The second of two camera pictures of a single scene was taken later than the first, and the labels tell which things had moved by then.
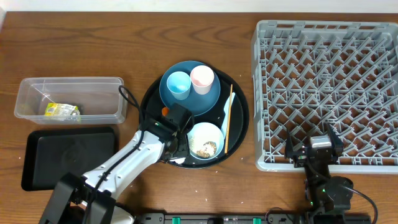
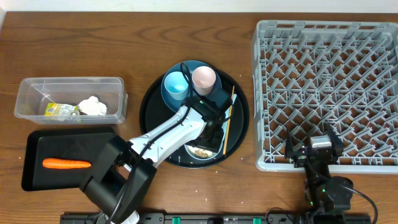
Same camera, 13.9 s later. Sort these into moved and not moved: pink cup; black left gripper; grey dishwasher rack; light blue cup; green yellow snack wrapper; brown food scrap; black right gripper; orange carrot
Moved: black left gripper; orange carrot
Not moved: black right gripper; grey dishwasher rack; light blue cup; brown food scrap; green yellow snack wrapper; pink cup
